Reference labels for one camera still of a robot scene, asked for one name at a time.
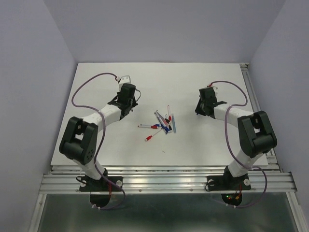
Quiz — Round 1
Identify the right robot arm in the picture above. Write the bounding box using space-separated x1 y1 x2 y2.
195 87 278 189

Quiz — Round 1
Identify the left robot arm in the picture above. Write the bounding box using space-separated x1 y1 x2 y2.
59 83 138 190

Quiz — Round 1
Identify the black capped whiteboard marker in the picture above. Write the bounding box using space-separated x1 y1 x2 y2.
165 115 172 132

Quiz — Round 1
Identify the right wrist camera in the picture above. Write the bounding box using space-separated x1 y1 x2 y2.
207 83 218 96

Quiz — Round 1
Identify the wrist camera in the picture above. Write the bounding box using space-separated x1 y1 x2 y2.
207 83 218 96
118 75 131 85

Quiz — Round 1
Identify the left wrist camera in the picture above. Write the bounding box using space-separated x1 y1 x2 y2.
118 75 131 85

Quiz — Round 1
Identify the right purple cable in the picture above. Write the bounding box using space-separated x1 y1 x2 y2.
209 80 268 208

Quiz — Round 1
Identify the purple cable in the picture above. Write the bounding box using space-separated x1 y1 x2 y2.
71 72 127 210
209 80 268 208

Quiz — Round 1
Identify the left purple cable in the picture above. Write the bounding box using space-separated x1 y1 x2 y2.
71 72 127 210

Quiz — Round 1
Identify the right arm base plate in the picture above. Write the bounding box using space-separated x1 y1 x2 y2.
205 174 251 191

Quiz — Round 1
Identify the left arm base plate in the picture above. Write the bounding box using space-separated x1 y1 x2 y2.
76 175 120 192

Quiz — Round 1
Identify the aluminium frame rail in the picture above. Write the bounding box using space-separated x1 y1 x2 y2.
30 63 308 232

